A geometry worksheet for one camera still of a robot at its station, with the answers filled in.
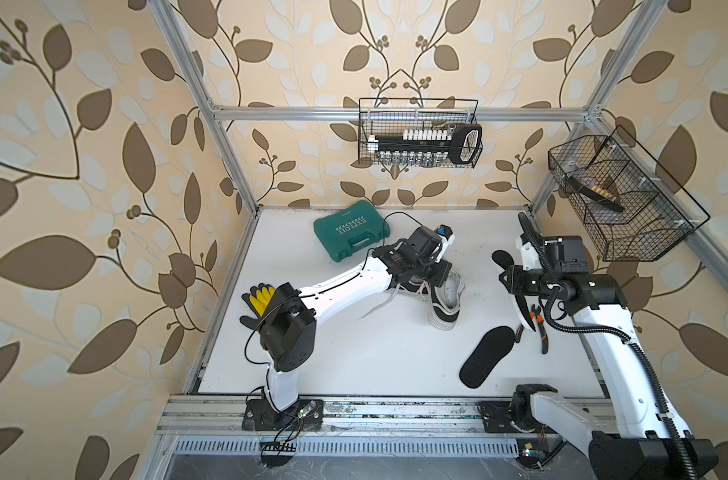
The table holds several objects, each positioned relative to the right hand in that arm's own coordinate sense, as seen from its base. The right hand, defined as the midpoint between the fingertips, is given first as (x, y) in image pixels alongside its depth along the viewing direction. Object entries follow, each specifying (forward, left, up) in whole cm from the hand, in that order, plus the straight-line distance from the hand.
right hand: (506, 277), depth 75 cm
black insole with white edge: (-11, +1, +4) cm, 12 cm away
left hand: (+6, +15, -1) cm, 16 cm away
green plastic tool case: (+33, +42, -16) cm, 55 cm away
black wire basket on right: (+11, -31, +13) cm, 35 cm away
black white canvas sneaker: (-1, +14, -10) cm, 18 cm away
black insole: (-13, +2, -23) cm, 26 cm away
